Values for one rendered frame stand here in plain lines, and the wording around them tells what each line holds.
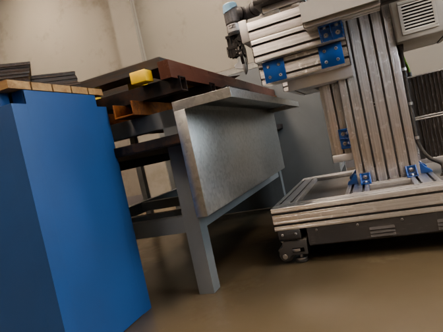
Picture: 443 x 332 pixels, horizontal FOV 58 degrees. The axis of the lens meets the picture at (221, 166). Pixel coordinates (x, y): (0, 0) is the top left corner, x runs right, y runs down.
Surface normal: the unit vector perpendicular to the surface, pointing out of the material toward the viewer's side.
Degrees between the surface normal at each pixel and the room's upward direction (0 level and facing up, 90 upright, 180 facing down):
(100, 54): 90
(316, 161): 90
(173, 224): 90
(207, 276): 90
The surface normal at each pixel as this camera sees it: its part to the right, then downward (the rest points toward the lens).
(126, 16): -0.35, 0.11
